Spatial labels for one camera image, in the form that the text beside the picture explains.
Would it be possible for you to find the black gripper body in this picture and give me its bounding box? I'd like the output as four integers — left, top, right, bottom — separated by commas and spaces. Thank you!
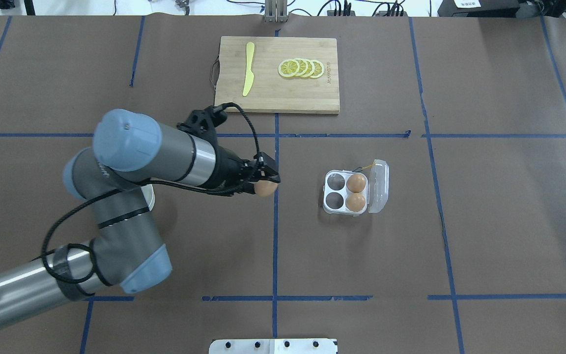
208, 145, 260, 193

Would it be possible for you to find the brown egg from bowl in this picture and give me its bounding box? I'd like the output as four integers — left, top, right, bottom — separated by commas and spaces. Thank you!
254, 180, 279, 197

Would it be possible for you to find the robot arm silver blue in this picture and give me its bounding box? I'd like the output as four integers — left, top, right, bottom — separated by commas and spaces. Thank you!
0, 103, 281, 330

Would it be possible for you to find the clear plastic egg box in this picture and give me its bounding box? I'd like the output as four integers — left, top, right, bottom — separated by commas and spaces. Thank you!
322, 159, 390, 217

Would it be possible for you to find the brown egg rear slot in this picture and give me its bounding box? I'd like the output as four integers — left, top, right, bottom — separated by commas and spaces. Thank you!
346, 173, 368, 193

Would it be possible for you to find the brown egg slot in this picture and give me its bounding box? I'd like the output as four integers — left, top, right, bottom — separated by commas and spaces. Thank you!
345, 193, 367, 213
346, 173, 368, 193

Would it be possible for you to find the brown egg front slot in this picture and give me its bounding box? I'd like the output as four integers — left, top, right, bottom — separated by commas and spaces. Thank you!
345, 193, 367, 213

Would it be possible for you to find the white round bowl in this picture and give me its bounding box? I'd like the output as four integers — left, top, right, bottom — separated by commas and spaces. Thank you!
140, 184, 156, 211

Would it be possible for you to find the yellow plastic knife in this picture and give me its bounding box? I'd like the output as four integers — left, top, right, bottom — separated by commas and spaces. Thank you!
242, 42, 255, 97

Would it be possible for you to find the bamboo cutting board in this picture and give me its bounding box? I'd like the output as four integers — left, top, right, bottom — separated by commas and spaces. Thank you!
214, 36, 340, 115

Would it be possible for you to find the lemon slice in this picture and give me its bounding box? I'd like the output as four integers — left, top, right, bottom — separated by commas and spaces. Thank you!
293, 58, 308, 77
300, 59, 315, 78
309, 60, 324, 79
277, 59, 301, 78

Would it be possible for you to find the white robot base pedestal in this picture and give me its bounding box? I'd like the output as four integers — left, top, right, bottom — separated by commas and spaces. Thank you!
208, 338, 339, 354

